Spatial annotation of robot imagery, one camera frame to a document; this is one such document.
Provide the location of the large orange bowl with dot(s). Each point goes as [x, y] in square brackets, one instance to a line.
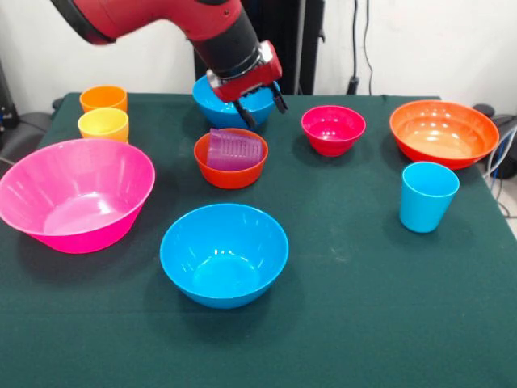
[444, 133]

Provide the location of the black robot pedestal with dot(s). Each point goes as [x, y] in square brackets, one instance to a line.
[282, 24]

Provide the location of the large pink bowl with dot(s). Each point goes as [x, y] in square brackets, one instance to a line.
[81, 182]

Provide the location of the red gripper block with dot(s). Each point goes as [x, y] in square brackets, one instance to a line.
[250, 81]

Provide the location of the black equipment rack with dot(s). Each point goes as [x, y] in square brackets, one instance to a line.
[6, 109]

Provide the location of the small red bowl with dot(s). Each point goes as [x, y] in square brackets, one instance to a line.
[230, 180]

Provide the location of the blue cup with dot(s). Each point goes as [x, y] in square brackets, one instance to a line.
[424, 210]

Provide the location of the purple ribbed cup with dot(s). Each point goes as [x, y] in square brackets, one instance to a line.
[234, 155]

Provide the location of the dark green tablecloth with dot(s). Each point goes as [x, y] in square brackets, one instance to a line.
[343, 283]

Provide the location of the small magenta bowl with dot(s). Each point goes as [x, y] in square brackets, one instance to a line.
[333, 137]

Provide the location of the yellow cup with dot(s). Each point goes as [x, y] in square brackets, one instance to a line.
[103, 123]

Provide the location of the orange cup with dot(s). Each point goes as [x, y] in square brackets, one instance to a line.
[103, 97]

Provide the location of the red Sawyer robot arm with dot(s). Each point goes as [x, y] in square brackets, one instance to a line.
[161, 16]

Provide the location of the blue bowl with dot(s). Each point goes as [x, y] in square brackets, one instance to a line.
[224, 258]
[212, 111]

